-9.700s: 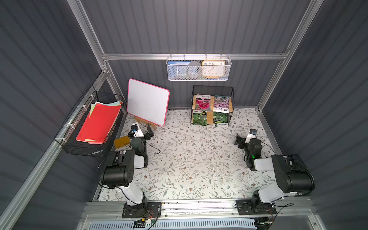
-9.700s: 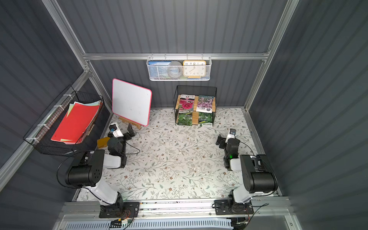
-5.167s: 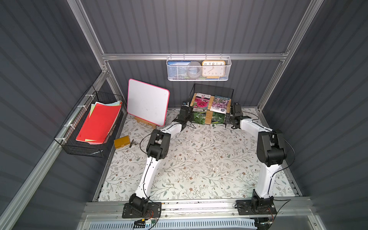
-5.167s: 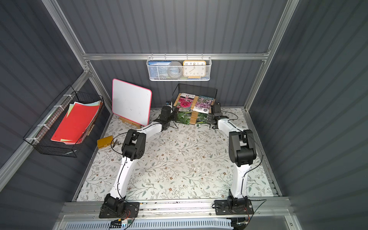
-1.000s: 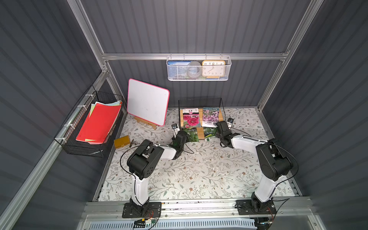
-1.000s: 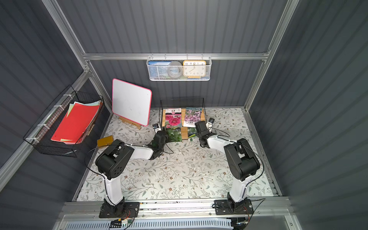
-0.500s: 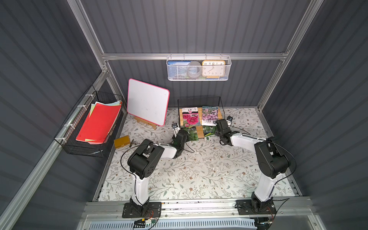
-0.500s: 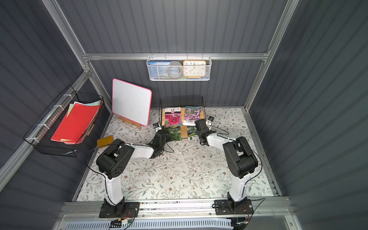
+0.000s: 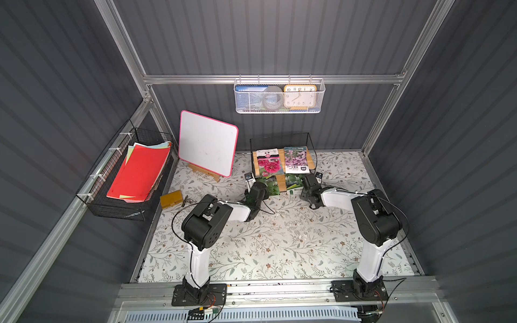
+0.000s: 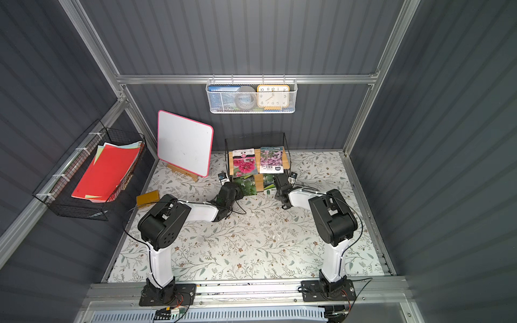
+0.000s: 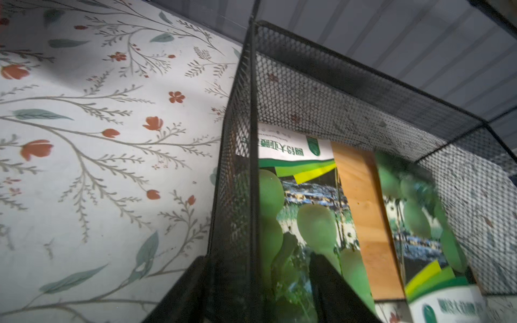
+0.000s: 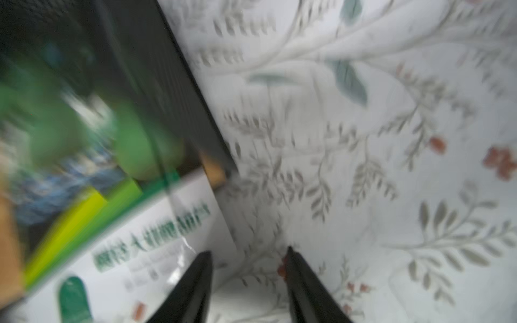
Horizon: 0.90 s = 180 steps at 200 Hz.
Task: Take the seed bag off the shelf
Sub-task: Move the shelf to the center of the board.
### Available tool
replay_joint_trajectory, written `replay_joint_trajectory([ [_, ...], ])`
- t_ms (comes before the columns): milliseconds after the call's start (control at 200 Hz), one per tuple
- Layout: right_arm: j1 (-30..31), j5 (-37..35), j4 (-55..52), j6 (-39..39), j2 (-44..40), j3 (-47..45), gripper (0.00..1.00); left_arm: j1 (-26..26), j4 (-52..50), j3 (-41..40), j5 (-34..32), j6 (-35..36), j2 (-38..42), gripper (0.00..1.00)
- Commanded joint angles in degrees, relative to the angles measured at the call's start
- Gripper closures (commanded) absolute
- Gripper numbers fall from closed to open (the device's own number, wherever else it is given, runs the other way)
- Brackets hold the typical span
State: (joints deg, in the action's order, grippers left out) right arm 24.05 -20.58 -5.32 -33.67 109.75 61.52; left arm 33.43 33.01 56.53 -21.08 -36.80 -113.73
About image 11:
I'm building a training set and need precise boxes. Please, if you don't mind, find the green gourd seed bag left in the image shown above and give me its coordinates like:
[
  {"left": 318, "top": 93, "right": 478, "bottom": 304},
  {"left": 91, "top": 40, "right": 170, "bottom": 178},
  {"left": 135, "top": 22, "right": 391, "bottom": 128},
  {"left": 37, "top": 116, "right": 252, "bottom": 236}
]
[{"left": 257, "top": 123, "right": 376, "bottom": 322}]

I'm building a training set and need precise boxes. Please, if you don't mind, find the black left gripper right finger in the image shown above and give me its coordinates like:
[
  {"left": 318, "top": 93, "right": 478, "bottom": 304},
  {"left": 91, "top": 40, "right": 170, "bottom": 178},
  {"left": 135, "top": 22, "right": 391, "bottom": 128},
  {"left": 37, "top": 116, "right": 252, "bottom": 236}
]
[{"left": 309, "top": 253, "right": 380, "bottom": 323}]

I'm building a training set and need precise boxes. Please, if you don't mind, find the green gourd seed bag right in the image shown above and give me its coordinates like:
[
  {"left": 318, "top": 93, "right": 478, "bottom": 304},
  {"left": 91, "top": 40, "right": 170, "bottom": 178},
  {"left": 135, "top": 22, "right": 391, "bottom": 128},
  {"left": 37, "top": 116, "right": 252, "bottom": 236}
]
[{"left": 374, "top": 150, "right": 489, "bottom": 322}]

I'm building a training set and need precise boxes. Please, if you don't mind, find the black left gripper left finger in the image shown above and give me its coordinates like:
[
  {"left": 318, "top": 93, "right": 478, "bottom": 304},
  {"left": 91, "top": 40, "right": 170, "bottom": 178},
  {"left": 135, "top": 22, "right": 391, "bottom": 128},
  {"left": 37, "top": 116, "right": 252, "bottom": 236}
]
[{"left": 143, "top": 257, "right": 209, "bottom": 323}]

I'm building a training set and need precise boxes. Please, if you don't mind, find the black mesh wooden shelf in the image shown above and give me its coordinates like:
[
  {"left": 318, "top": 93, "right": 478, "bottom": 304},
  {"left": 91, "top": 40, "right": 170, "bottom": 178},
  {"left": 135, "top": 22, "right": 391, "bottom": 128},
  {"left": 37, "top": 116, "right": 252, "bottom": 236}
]
[{"left": 209, "top": 1, "right": 516, "bottom": 322}]

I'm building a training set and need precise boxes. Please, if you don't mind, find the green gourd seed bag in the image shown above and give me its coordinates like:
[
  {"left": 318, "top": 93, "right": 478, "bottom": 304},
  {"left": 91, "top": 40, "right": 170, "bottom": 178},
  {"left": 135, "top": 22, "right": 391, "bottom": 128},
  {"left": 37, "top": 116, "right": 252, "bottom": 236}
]
[
  {"left": 374, "top": 150, "right": 489, "bottom": 322},
  {"left": 257, "top": 123, "right": 376, "bottom": 322}
]

